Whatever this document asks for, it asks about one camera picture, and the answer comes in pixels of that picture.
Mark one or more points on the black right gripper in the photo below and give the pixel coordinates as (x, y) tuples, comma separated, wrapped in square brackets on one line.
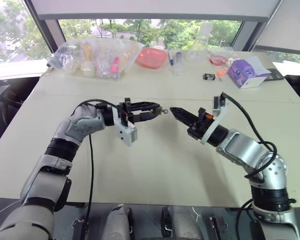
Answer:
[(199, 126)]

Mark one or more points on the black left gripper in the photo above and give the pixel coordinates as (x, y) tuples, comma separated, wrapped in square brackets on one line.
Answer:
[(123, 112)]

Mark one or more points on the small brass padlock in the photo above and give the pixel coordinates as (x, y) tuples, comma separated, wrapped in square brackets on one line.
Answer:
[(159, 110)]

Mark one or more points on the small silver key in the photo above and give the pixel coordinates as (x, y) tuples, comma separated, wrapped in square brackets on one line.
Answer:
[(166, 111)]

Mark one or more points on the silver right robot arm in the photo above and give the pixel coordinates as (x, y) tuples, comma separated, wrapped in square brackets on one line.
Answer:
[(250, 150)]

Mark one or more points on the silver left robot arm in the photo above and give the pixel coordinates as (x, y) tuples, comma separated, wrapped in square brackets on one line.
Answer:
[(47, 185)]

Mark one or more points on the small black box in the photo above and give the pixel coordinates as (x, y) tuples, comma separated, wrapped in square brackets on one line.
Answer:
[(209, 76)]

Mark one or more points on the pink plastic bowl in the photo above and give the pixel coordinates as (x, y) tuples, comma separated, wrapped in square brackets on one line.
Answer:
[(152, 58)]

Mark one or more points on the clear plastic tube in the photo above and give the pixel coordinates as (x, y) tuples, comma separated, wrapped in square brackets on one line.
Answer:
[(179, 62)]

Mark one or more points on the small orange object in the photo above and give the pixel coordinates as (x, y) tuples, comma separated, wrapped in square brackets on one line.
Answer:
[(221, 72)]

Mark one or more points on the blue marker pen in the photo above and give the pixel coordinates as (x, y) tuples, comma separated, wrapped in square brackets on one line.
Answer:
[(170, 57)]

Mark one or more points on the clear bag with red item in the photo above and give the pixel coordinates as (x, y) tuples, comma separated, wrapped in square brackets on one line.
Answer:
[(218, 58)]

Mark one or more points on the clear glass flask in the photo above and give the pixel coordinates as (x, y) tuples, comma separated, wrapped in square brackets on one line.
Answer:
[(198, 50)]

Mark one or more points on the clear plastic bag with items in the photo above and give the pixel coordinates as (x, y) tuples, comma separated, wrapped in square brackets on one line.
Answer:
[(95, 57)]

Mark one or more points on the purple and white tissue box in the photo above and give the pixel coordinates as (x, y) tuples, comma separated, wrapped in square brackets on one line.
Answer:
[(247, 72)]

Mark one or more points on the grey rounded robot leg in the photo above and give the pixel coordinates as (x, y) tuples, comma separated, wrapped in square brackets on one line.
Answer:
[(182, 223), (118, 222)]

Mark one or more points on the black chair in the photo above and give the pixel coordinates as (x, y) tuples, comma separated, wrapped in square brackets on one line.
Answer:
[(295, 86)]

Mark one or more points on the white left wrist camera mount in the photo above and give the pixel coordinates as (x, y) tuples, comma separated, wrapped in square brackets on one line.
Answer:
[(127, 133)]

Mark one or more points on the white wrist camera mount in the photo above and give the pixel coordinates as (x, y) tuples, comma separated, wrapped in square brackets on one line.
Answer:
[(216, 117), (127, 133)]

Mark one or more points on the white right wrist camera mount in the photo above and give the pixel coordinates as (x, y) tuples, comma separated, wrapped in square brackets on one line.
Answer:
[(216, 117)]

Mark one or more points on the black bracket under table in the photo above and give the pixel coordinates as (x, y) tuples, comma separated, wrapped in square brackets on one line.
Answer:
[(79, 228), (217, 228)]

